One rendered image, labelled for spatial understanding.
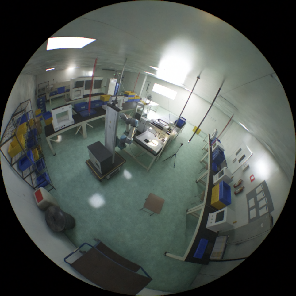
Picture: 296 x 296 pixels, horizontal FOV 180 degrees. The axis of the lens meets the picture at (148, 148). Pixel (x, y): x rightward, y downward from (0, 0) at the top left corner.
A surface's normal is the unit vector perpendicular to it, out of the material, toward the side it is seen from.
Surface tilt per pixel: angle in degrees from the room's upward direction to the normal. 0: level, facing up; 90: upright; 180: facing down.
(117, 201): 0
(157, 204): 1
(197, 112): 90
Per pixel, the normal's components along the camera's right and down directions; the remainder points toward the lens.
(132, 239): 0.30, -0.71
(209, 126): -0.53, 0.43
